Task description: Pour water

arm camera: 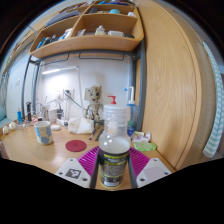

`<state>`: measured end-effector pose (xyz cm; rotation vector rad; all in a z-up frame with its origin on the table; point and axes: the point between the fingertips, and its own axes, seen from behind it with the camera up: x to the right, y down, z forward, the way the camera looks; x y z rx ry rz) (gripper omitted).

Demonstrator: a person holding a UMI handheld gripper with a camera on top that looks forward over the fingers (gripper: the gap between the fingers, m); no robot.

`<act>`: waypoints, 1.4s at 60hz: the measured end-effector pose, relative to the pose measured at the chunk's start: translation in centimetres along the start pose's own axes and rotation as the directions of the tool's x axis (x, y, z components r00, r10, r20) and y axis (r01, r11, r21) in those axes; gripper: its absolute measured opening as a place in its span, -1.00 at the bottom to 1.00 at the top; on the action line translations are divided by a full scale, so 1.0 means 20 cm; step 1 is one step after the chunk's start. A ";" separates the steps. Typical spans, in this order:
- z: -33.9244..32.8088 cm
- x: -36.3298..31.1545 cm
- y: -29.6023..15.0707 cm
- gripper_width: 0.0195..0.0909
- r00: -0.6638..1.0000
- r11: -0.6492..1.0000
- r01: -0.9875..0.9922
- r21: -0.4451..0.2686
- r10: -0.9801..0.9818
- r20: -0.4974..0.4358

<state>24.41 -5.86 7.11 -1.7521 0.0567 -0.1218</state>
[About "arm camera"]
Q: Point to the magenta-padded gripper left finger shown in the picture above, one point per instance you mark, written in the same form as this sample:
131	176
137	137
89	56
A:
71	173

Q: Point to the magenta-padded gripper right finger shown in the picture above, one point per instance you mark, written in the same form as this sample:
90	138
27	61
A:
154	172

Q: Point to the clear bottle with dark label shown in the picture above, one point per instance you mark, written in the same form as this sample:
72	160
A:
114	150

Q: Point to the green packet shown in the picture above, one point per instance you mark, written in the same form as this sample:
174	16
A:
145	146

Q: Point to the flat round red coaster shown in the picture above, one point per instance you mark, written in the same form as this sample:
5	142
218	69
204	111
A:
76	145

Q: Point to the small blue box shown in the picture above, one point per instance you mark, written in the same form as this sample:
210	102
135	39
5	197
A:
130	130

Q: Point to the small white oval case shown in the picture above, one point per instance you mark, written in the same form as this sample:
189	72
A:
55	127

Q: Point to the cream mug with blue patches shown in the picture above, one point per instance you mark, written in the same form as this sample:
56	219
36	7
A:
43	133

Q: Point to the white power strip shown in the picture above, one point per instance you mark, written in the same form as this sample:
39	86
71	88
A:
62	122

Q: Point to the white charger block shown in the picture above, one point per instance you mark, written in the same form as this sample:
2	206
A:
53	114

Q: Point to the blue spray bottle, white nozzle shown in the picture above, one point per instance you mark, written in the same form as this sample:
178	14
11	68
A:
132	111

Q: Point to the wooden tree-man figurine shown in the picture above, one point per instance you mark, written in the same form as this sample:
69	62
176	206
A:
95	106

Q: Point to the black electric shaver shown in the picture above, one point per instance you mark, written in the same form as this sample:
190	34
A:
29	111

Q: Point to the white tape roll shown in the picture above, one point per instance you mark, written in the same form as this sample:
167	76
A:
12	126
5	130

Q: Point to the small blue bottle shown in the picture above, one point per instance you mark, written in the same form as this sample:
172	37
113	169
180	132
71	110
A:
19	116

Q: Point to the bed with pale blue sheet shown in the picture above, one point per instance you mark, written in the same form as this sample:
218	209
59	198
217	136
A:
5	122

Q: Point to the wooden wardrobe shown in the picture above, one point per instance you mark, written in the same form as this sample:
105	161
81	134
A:
170	83

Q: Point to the teal pillow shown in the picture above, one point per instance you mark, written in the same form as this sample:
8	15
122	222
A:
2	114

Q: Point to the white desk lamp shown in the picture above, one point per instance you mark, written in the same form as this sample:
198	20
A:
60	70

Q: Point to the grey patterned curtain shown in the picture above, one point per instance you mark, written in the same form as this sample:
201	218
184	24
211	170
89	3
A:
3	90

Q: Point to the wooden shelf unit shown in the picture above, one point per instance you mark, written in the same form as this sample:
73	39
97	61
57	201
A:
90	41

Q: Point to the white wall socket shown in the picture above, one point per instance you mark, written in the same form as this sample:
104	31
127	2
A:
68	93
58	94

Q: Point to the grey metal shelf frame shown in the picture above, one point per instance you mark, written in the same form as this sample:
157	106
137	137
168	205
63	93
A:
142	86

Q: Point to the long wooden wall shelf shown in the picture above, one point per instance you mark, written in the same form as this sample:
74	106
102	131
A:
20	50

